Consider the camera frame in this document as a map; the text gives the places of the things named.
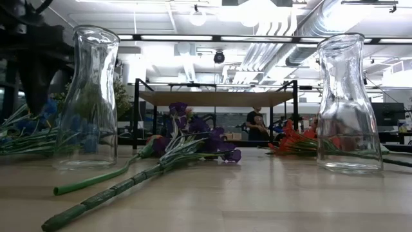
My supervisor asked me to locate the wooden shelf black metal frame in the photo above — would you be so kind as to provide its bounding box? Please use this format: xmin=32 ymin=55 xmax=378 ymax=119
xmin=133 ymin=78 xmax=299 ymax=151

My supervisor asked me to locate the person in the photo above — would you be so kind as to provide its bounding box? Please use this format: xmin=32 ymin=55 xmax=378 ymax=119
xmin=245 ymin=106 xmax=268 ymax=142

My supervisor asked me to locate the purple artificial flower bunch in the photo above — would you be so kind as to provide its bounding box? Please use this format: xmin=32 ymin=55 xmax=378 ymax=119
xmin=41 ymin=101 xmax=242 ymax=232

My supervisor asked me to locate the blue artificial flower bunch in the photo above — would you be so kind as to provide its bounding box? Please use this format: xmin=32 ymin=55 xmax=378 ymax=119
xmin=0 ymin=98 xmax=101 ymax=158

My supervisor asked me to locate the silver ventilation duct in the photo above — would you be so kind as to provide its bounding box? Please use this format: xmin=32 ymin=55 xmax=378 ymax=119
xmin=285 ymin=0 xmax=355 ymax=67

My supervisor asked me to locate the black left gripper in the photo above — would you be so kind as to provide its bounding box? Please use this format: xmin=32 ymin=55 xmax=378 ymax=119
xmin=0 ymin=22 xmax=77 ymax=116

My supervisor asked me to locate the red artificial flower bunch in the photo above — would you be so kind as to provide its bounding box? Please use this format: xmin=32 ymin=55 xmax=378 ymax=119
xmin=266 ymin=119 xmax=412 ymax=168

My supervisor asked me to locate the round white ceiling lamp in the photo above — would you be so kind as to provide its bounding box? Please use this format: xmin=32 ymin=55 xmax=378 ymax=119
xmin=189 ymin=5 xmax=207 ymax=27

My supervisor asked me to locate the clear glass vase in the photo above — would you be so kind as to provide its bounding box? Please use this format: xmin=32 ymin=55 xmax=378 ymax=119
xmin=52 ymin=24 xmax=120 ymax=171
xmin=316 ymin=32 xmax=384 ymax=175

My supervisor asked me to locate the maroon artificial tulip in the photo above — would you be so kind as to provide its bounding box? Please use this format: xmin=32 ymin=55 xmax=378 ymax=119
xmin=331 ymin=135 xmax=412 ymax=156

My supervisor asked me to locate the green potted plant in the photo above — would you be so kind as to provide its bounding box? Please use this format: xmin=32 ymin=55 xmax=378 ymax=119
xmin=53 ymin=79 xmax=133 ymax=122

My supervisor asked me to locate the long LED light bar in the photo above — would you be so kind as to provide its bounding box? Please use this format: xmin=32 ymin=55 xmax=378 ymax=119
xmin=117 ymin=34 xmax=412 ymax=45

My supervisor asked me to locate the black computer monitor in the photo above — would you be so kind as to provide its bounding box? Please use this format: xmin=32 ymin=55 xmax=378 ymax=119
xmin=371 ymin=102 xmax=406 ymax=127

